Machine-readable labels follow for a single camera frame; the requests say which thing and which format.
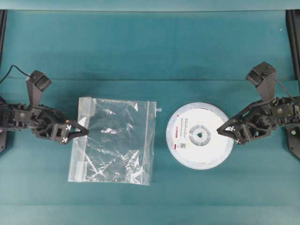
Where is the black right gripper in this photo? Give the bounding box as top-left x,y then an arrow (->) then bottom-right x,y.
217,100 -> 278,145

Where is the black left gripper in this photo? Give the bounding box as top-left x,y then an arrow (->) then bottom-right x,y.
23,105 -> 89,144

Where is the white tape reel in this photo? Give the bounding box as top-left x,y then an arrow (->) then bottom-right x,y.
166,102 -> 234,170

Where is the clear zip bag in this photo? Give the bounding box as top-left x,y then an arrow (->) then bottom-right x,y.
67,97 -> 161,186

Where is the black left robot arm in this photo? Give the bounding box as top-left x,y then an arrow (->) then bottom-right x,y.
0,98 -> 89,144

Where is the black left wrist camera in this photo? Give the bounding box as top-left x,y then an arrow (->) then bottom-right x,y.
26,70 -> 52,106

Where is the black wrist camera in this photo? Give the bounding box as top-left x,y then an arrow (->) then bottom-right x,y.
246,61 -> 277,102
26,70 -> 52,106

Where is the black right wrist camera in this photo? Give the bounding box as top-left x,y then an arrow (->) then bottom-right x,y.
246,61 -> 277,102

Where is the black right camera cable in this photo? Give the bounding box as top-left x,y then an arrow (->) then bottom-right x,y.
274,78 -> 300,104

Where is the black camera cable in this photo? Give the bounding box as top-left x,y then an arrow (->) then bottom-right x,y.
0,65 -> 31,83
274,78 -> 300,104

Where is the black left camera cable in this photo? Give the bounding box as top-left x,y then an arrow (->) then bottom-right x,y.
0,65 -> 31,83

